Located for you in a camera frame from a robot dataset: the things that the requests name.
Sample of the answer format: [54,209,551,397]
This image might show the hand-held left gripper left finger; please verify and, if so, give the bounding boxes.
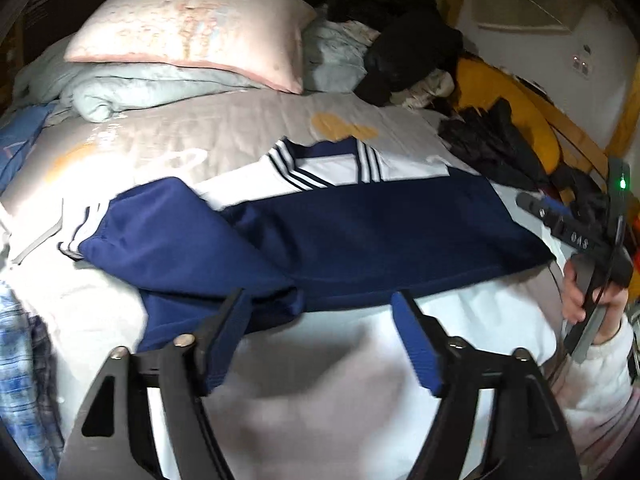
[59,287,253,480]

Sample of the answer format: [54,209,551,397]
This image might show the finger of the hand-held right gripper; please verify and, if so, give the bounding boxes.
[516,191,573,223]

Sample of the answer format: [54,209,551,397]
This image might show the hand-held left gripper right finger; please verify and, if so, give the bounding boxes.
[391,290,583,480]

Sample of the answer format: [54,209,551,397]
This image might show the white and navy striped jacket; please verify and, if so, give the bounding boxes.
[57,136,556,356]

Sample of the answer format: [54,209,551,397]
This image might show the person's right forearm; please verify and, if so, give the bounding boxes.
[547,317,640,466]

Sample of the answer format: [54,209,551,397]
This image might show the dark grey clothes pile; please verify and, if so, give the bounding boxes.
[437,97,608,221]

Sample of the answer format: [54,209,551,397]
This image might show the person's right hand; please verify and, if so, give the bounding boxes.
[561,257,628,343]

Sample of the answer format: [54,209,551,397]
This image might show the orange cushion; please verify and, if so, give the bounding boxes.
[452,55,561,176]

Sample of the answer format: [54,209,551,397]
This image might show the white floral cloth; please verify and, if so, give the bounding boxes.
[392,67,457,112]

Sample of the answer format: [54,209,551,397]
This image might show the black puffy jacket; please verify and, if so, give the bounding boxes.
[284,0,463,107]

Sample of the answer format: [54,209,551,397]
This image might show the blue plaid cloth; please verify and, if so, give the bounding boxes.
[0,280,66,480]

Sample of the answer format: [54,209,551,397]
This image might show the light grey-blue quilt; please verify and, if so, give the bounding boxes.
[12,15,386,123]

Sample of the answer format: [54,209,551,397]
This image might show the pink pillow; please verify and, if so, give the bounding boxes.
[64,0,318,95]

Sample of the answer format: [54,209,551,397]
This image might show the dark furniture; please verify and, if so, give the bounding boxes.
[0,0,123,66]

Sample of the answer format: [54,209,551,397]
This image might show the white wall socket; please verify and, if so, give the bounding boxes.
[570,45,598,78]

